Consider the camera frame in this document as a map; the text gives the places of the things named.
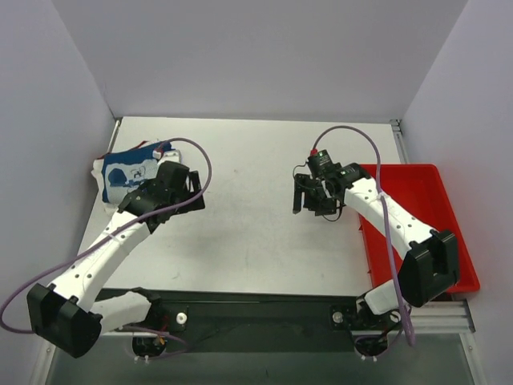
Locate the blue printed t-shirt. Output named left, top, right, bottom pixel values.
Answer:
left=99, top=146, right=169, bottom=204

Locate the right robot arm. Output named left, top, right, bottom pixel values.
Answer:
left=293, top=164, right=461, bottom=327

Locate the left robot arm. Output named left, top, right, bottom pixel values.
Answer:
left=26, top=160, right=205, bottom=358

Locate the folded white t-shirt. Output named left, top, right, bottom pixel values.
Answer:
left=91, top=140, right=161, bottom=217

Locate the red plastic bin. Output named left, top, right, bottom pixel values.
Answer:
left=359, top=164, right=480, bottom=294

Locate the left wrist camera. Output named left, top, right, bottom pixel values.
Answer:
left=152, top=149, right=182, bottom=164

